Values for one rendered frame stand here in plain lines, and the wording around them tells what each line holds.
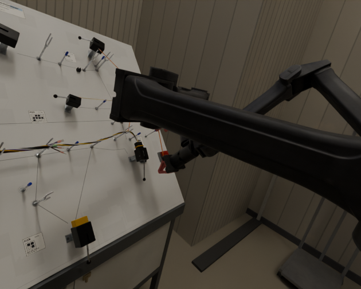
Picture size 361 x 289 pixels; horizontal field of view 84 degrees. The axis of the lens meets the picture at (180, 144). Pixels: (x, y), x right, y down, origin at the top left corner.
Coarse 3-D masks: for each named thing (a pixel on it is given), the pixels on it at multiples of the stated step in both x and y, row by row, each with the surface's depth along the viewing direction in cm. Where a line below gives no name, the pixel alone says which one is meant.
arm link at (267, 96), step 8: (296, 64) 67; (288, 72) 67; (296, 72) 66; (280, 80) 69; (288, 80) 66; (272, 88) 70; (280, 88) 69; (288, 88) 68; (264, 96) 70; (272, 96) 69; (280, 96) 69; (288, 96) 70; (248, 104) 72; (256, 104) 70; (264, 104) 69; (272, 104) 70; (256, 112) 69; (264, 112) 71; (208, 152) 72; (216, 152) 73
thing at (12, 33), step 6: (0, 24) 65; (0, 30) 65; (6, 30) 66; (12, 30) 67; (0, 36) 65; (6, 36) 66; (12, 36) 67; (18, 36) 68; (0, 42) 68; (6, 42) 67; (12, 42) 68; (0, 48) 70; (6, 48) 71
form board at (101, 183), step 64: (0, 0) 77; (0, 64) 69; (64, 64) 88; (128, 64) 120; (0, 128) 63; (64, 128) 78; (0, 192) 58; (64, 192) 70; (128, 192) 90; (0, 256) 54; (64, 256) 64
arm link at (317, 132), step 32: (128, 96) 28; (160, 96) 25; (192, 96) 25; (192, 128) 22; (224, 128) 20; (256, 128) 18; (288, 128) 17; (256, 160) 18; (288, 160) 17; (320, 160) 15; (352, 160) 14; (320, 192) 16; (352, 192) 14
